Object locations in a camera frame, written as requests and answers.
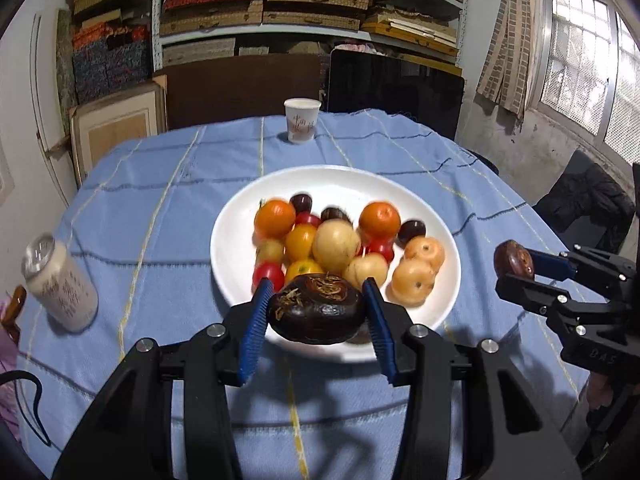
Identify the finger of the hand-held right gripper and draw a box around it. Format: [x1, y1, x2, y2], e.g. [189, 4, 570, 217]
[495, 273, 607, 329]
[530, 244, 637, 287]

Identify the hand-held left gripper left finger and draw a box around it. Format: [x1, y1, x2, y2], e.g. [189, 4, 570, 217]
[52, 278, 275, 480]

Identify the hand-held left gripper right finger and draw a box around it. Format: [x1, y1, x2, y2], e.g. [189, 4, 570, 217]
[361, 277, 583, 480]

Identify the beige round fruit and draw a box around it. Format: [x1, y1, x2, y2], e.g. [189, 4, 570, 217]
[391, 260, 437, 306]
[403, 236, 446, 272]
[342, 253, 389, 291]
[312, 221, 362, 273]
[256, 238, 286, 265]

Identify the yellow tomato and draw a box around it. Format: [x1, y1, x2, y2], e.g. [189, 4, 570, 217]
[285, 223, 318, 259]
[285, 258, 326, 283]

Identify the white round plate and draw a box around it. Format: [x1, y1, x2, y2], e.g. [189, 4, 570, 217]
[210, 165, 462, 363]

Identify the orange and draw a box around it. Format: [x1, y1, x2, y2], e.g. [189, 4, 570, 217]
[254, 200, 297, 239]
[358, 201, 402, 239]

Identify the person's right hand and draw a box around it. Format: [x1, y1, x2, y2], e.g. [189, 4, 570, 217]
[587, 372, 621, 428]

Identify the black jacket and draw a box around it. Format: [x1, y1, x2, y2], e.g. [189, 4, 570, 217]
[535, 162, 636, 253]

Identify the grey chair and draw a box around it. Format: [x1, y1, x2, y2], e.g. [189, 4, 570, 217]
[532, 149, 640, 261]

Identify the black round stool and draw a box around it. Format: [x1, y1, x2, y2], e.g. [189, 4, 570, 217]
[467, 149, 501, 176]

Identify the blue striped tablecloth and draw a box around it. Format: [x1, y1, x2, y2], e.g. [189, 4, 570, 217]
[15, 108, 608, 480]

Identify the white drink can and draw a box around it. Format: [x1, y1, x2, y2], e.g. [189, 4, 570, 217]
[21, 233, 99, 333]

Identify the bright window with mesh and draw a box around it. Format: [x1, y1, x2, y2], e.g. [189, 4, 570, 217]
[537, 0, 640, 161]

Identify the brick pattern curtain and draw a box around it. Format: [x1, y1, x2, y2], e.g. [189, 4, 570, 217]
[475, 0, 543, 121]

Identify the white paper cup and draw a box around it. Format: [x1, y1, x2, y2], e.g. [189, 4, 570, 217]
[284, 97, 322, 144]

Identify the black flat screen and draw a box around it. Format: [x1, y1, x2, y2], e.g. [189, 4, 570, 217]
[327, 47, 466, 142]

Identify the brown wooden board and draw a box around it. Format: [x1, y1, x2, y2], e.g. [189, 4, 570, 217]
[154, 52, 323, 131]

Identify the stack of yellow wooden cases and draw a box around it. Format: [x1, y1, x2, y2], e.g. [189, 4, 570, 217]
[361, 7, 460, 58]

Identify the pink fabric bundle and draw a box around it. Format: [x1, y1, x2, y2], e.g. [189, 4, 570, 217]
[340, 41, 396, 56]

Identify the stack of blue patterned boxes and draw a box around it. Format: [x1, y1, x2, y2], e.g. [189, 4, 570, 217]
[71, 24, 153, 106]

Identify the white metal shelf rack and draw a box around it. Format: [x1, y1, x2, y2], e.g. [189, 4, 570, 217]
[151, 0, 471, 68]

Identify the grey-green mottled board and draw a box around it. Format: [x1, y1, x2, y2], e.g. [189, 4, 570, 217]
[54, 9, 76, 108]

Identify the black cable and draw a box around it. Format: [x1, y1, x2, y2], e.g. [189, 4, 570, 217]
[0, 370, 52, 448]

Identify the wooden picture frame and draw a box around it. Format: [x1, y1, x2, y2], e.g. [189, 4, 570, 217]
[70, 76, 168, 186]

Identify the white wall trim strip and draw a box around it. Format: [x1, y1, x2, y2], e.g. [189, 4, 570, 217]
[29, 10, 76, 203]

